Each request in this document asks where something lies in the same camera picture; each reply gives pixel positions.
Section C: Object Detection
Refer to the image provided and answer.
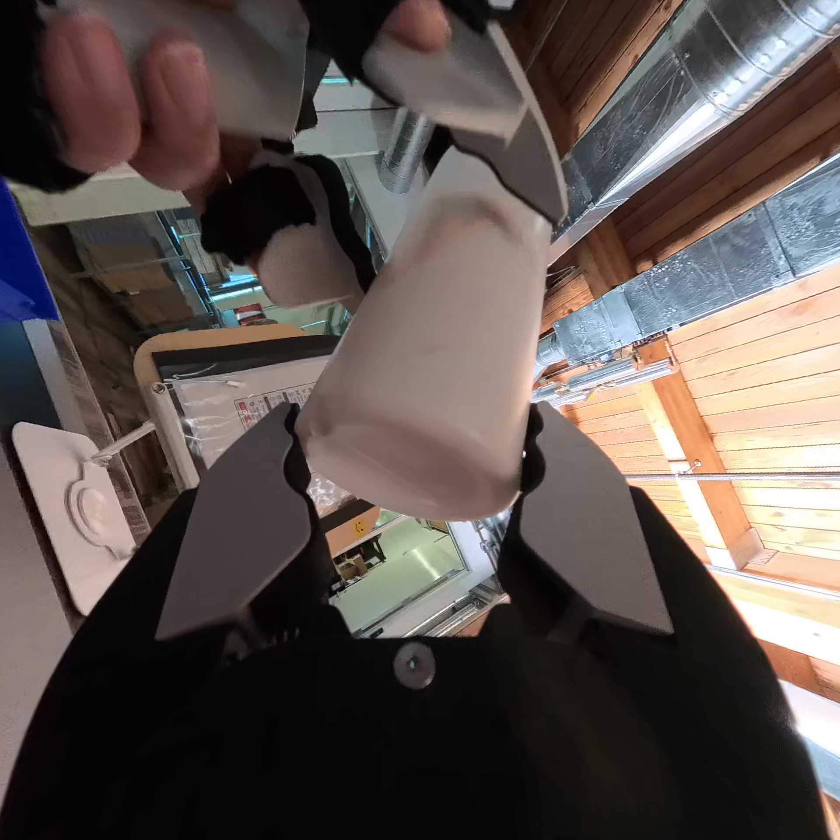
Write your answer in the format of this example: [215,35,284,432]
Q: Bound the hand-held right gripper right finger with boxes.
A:
[502,402,676,636]

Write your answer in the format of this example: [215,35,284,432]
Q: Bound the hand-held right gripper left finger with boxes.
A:
[154,402,322,641]

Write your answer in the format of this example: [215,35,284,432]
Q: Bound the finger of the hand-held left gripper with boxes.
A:
[362,18,570,225]
[251,154,378,311]

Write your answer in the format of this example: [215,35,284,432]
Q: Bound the white round container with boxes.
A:
[295,147,553,522]

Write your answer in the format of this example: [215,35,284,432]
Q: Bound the blue plastic bin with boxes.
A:
[0,180,61,324]

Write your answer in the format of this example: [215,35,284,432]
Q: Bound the person's left hand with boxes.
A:
[39,0,455,212]

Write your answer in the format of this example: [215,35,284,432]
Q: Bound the thin metal ceiling rod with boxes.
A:
[626,469,840,488]

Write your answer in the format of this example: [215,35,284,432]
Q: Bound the silver ventilation duct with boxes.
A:
[379,108,435,196]
[563,0,840,227]

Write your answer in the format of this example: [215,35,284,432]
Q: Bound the rectangular metal duct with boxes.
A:
[535,157,840,395]

